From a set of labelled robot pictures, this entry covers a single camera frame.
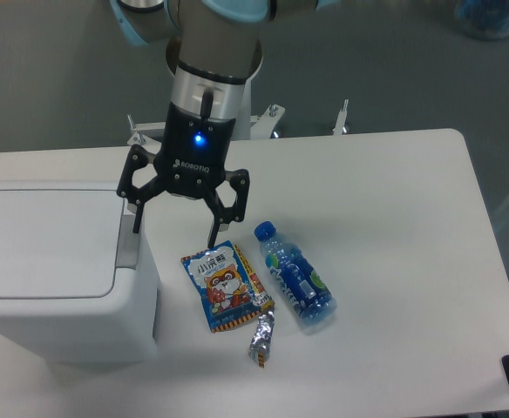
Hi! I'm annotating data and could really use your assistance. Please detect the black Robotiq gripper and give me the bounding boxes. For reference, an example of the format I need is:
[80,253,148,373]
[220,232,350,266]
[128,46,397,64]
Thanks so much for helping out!
[116,100,251,249]

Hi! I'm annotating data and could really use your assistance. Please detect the white trash can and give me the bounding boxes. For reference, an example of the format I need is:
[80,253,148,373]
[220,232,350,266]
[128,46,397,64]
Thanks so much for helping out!
[0,180,159,363]

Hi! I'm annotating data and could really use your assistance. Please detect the white trash can lid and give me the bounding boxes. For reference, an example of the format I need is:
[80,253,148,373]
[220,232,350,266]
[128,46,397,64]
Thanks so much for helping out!
[0,190,123,300]

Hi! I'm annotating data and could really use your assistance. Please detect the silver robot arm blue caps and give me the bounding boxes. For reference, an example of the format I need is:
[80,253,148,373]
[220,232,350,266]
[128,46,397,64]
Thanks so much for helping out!
[111,1,328,247]

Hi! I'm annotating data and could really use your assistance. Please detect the grey lid push button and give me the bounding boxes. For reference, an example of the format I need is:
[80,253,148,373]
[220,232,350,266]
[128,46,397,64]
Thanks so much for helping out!
[115,214,140,269]

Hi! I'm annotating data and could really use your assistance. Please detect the blue snack bag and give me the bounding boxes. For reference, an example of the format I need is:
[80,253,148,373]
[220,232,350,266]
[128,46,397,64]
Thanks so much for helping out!
[180,240,275,333]

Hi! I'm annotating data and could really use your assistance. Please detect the blue plastic water bottle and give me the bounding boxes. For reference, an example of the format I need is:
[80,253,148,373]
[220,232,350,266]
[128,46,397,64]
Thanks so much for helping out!
[254,221,337,327]

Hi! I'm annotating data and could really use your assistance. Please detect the crumpled silver foil wrapper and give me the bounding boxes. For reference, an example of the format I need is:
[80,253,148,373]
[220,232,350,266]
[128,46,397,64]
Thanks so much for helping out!
[248,308,275,368]

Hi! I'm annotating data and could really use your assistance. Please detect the blue plastic bag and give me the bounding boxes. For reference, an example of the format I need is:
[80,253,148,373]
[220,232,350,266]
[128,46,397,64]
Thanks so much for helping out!
[454,1,509,41]

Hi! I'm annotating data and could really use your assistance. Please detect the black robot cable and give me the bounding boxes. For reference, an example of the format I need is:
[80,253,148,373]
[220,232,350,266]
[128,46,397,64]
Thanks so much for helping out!
[199,86,214,121]

